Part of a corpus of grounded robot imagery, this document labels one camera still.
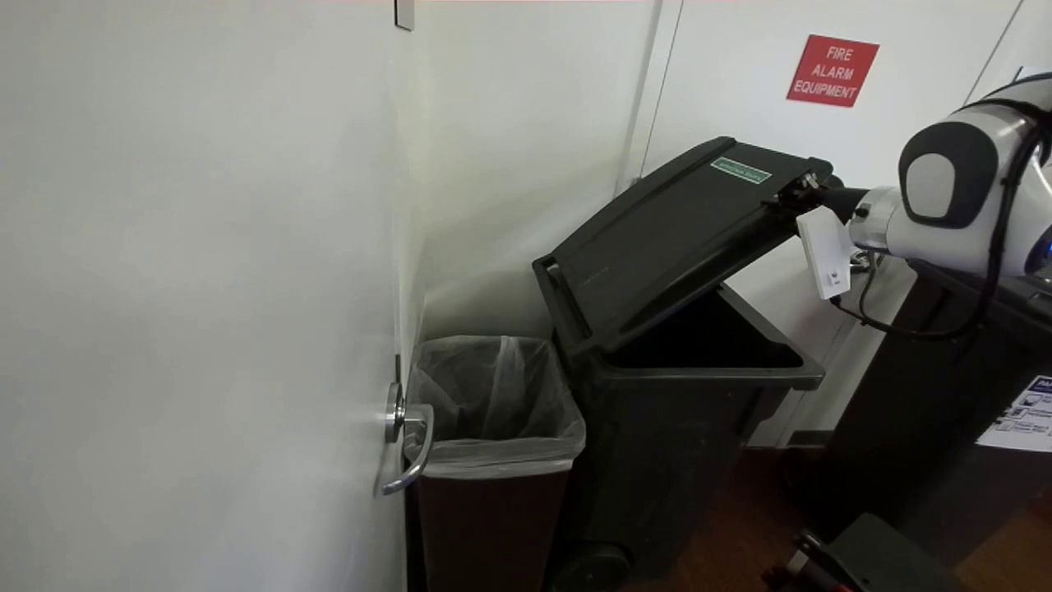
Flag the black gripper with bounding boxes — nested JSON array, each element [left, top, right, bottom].
[[778, 168, 872, 223]]

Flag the black bin lid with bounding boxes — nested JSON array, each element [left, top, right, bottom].
[[531, 133, 837, 370]]

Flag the black wheeled bin body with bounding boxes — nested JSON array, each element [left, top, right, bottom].
[[542, 276, 829, 592]]

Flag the green rectangular sticker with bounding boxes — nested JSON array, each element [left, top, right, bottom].
[[707, 154, 775, 191]]

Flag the red fire alarm sign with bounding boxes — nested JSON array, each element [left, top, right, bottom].
[[782, 31, 884, 113]]

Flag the white door with red sign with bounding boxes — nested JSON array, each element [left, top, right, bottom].
[[606, 0, 1052, 453]]

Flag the white printed paper sheet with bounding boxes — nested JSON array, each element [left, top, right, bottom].
[[974, 371, 1052, 458]]

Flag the black table platform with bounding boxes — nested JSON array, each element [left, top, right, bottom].
[[818, 508, 974, 592]]

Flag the small dark trash can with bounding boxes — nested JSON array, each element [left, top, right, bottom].
[[404, 437, 583, 592]]

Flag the plain white door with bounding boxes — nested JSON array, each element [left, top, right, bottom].
[[0, 0, 416, 592]]

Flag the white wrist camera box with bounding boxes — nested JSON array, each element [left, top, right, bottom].
[[793, 203, 857, 303]]

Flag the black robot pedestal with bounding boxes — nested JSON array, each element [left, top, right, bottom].
[[826, 261, 1052, 567]]

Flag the silver curved lever door handle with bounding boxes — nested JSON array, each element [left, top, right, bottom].
[[373, 375, 439, 499]]

